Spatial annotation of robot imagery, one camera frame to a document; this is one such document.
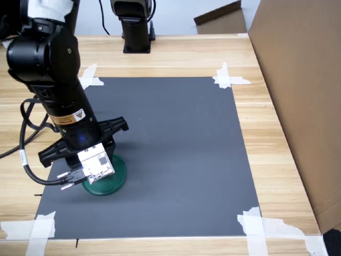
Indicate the black rounded object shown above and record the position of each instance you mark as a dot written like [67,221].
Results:
[334,245]

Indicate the dark grey mat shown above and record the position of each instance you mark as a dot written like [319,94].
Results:
[173,146]

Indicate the white tape patch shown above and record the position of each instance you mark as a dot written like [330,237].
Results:
[223,80]
[253,226]
[40,229]
[92,81]

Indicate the round green lid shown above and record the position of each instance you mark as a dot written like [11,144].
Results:
[117,176]

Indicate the white camera box with circuit board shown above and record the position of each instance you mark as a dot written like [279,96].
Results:
[96,162]

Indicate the large brown cardboard partition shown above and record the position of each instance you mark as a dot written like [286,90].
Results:
[306,106]

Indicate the brown cardboard box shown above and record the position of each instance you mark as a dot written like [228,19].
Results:
[223,24]

